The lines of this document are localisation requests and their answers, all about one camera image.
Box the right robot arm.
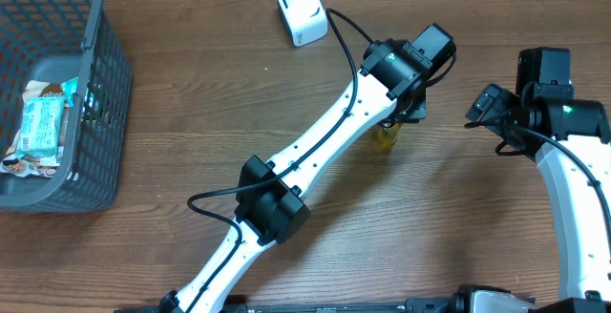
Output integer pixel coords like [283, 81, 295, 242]
[453, 47, 610, 312]

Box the white barcode scanner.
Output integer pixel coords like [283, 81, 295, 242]
[277, 0, 328, 48]

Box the dark grey plastic basket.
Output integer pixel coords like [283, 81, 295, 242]
[1, 0, 133, 213]

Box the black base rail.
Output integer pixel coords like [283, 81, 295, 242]
[114, 296, 459, 313]

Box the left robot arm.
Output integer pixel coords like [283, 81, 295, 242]
[159, 24, 456, 312]

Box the mint green tissue pack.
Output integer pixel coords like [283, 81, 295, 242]
[15, 96, 65, 157]

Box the teal white tissue pack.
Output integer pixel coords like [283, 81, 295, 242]
[60, 77, 79, 108]

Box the brown white snack bag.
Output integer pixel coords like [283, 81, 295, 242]
[1, 80, 70, 178]

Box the yellow drink bottle grey cap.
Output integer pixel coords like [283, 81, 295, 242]
[373, 123, 403, 153]

